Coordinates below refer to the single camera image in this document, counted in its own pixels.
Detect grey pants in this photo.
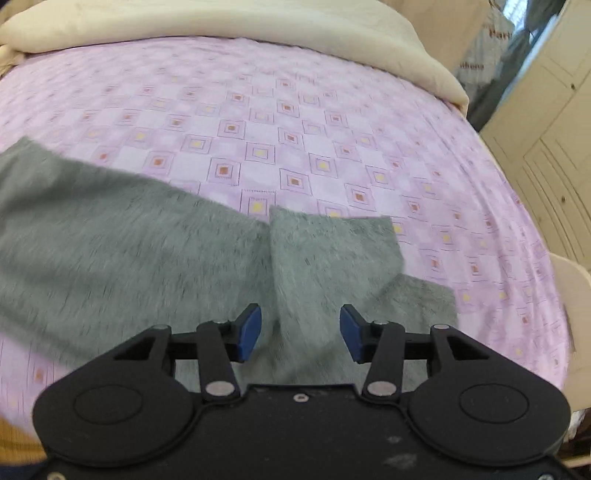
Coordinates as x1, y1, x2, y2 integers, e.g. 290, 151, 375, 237
0, 137, 460, 384

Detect white printed hanging cloth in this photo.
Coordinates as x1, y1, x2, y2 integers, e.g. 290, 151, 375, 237
459, 4, 518, 116

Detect mustard yellow cloth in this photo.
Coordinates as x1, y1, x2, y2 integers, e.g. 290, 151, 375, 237
0, 406, 49, 464

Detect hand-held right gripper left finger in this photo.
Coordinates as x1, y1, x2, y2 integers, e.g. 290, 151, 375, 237
113, 303, 263, 400

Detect cream duvet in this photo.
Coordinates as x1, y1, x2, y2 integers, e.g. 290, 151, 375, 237
0, 0, 469, 108

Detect white wardrobe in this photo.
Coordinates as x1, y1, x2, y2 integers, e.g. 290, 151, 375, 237
480, 0, 591, 273

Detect beige embroidered blanket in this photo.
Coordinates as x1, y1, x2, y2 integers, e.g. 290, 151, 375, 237
0, 44, 24, 77

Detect grey hanging garment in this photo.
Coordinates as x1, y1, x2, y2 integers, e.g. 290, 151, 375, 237
471, 0, 552, 132

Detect purple patterned bed sheet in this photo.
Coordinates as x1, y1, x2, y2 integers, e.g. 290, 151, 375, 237
0, 37, 575, 416

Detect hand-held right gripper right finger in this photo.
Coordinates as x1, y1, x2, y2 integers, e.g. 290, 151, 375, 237
339, 304, 490, 400

